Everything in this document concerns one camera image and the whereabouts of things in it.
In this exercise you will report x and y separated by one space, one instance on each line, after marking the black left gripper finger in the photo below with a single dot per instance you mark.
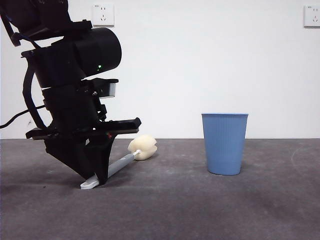
67 152
102 155

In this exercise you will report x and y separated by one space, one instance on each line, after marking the blue ribbed plastic cup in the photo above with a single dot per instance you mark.
225 145

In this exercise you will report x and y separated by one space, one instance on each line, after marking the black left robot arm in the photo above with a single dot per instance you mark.
100 50

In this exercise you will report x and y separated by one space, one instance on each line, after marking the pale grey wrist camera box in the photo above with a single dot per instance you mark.
113 90

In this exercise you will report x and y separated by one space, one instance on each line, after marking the white wall socket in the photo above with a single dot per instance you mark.
312 16
103 15

